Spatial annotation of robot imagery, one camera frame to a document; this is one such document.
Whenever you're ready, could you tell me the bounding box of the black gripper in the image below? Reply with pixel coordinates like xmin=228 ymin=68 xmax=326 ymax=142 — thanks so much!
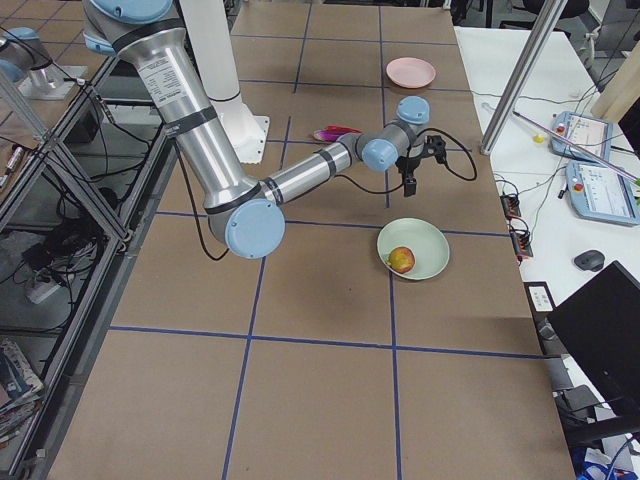
xmin=395 ymin=153 xmax=423 ymax=196

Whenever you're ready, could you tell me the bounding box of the red yellow apple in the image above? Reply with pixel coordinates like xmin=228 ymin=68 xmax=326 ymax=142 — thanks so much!
xmin=386 ymin=246 xmax=416 ymax=274

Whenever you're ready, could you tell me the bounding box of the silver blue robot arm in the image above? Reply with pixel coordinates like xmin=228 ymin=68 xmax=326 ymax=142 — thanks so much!
xmin=83 ymin=1 xmax=430 ymax=259

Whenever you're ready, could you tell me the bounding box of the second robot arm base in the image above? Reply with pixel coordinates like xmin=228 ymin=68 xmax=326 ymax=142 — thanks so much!
xmin=1 ymin=27 xmax=87 ymax=100

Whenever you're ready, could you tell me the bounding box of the red chili pepper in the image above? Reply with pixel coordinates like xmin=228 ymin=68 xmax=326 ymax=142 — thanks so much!
xmin=325 ymin=125 xmax=361 ymax=136

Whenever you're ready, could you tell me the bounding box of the light green plate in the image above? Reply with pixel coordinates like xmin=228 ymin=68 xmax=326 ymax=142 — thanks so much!
xmin=377 ymin=218 xmax=450 ymax=281

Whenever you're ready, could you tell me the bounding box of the purple eggplant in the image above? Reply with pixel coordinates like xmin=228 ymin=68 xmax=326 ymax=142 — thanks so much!
xmin=312 ymin=130 xmax=342 ymax=143

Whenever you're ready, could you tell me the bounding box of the pink plate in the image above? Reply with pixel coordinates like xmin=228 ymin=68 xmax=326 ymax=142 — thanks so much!
xmin=385 ymin=57 xmax=437 ymax=89

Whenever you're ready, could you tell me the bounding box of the orange circuit board upper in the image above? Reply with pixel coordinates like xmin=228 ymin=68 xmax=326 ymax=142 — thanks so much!
xmin=500 ymin=194 xmax=521 ymax=219

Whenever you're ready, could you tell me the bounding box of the orange circuit board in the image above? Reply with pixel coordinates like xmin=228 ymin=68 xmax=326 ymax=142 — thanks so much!
xmin=500 ymin=194 xmax=521 ymax=219
xmin=509 ymin=229 xmax=533 ymax=262

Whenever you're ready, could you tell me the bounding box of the orange circuit board lower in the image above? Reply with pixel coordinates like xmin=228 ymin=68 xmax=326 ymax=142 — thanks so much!
xmin=509 ymin=229 xmax=533 ymax=262

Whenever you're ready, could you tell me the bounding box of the upper teach pendant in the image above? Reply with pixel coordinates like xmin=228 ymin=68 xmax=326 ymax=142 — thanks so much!
xmin=551 ymin=111 xmax=613 ymax=161

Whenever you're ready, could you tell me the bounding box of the teach pendant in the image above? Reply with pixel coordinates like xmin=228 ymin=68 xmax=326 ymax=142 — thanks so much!
xmin=565 ymin=160 xmax=639 ymax=226
xmin=551 ymin=111 xmax=613 ymax=161

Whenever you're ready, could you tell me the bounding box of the lower teach pendant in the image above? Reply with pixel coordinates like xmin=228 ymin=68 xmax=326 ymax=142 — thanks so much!
xmin=565 ymin=160 xmax=639 ymax=226

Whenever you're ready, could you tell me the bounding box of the grey computer mouse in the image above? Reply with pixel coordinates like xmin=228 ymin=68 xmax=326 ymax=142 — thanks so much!
xmin=573 ymin=249 xmax=605 ymax=272

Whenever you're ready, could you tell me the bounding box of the black laptop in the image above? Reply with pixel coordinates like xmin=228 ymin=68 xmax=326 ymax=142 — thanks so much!
xmin=547 ymin=261 xmax=639 ymax=415

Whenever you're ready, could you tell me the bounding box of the white power strip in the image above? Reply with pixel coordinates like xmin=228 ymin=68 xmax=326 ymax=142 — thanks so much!
xmin=25 ymin=279 xmax=62 ymax=305

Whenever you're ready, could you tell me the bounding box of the stack of magazines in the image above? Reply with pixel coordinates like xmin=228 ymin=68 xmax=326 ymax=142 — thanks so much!
xmin=1 ymin=337 xmax=44 ymax=448

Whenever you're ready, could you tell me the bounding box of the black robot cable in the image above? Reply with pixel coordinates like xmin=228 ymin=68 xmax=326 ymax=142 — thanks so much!
xmin=177 ymin=127 xmax=478 ymax=261

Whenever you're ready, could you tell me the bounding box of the aluminium frame post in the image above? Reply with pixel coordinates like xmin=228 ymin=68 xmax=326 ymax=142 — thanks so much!
xmin=480 ymin=0 xmax=567 ymax=155

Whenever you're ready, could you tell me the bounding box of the white pedestal column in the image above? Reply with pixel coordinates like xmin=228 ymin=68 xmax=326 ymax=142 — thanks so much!
xmin=180 ymin=0 xmax=270 ymax=164

